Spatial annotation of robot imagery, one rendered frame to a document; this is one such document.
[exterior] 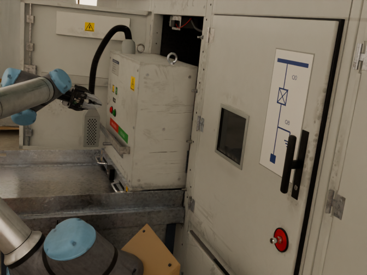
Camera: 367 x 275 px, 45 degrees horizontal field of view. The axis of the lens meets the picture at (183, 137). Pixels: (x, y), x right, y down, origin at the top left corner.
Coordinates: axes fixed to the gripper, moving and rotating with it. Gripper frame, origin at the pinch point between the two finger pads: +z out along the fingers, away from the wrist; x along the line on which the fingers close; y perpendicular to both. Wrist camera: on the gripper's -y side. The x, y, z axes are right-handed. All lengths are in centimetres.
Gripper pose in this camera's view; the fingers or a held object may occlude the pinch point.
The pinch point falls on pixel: (97, 103)
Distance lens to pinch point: 170.6
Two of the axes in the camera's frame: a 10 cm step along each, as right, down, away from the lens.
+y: 5.9, 2.4, -7.7
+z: 7.5, 2.0, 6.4
